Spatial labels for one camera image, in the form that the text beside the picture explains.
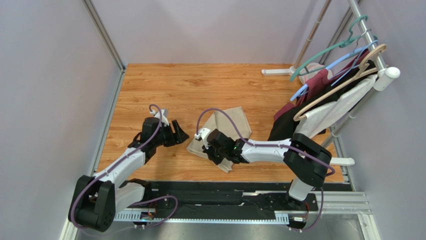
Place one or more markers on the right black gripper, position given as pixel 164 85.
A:
pixel 209 150

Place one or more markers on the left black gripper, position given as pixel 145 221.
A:
pixel 179 137

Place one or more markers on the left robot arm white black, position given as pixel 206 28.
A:
pixel 97 199

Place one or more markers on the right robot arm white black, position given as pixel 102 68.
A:
pixel 309 161

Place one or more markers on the black garment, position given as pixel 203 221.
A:
pixel 284 127

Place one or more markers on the white towel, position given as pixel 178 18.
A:
pixel 322 117

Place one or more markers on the maroon garment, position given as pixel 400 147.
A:
pixel 320 82

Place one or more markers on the pink white garment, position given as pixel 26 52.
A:
pixel 309 71

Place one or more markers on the green clothes hanger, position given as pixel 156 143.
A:
pixel 342 44

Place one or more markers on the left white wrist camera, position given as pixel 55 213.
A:
pixel 162 115

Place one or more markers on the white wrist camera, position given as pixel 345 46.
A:
pixel 202 135
pixel 162 115

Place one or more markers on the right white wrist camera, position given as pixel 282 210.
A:
pixel 202 135

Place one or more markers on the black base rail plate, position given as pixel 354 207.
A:
pixel 222 201

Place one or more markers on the aluminium frame rail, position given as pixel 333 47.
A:
pixel 344 214

